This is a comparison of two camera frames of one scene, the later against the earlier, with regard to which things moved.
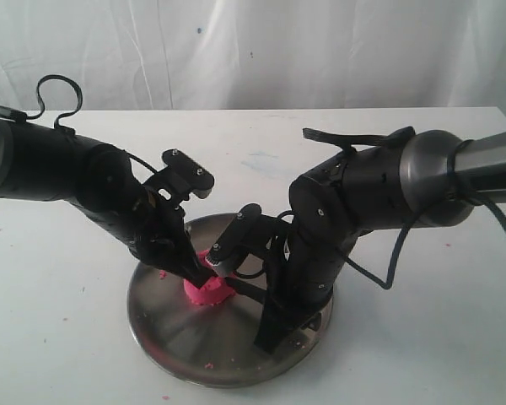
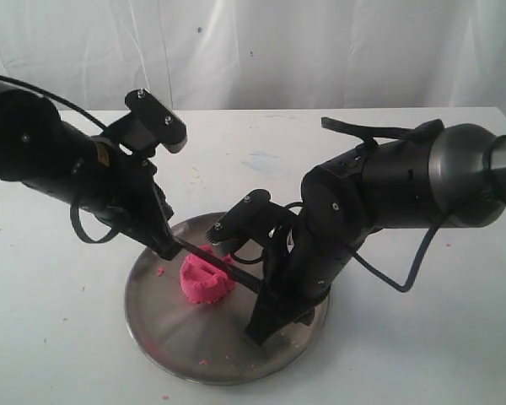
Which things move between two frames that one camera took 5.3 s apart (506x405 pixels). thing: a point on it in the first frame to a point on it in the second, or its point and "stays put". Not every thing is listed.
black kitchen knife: (246, 289) to (220, 263)
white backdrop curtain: (185, 55) stays put
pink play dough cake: (215, 292) stays put
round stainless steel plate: (208, 345) stays put
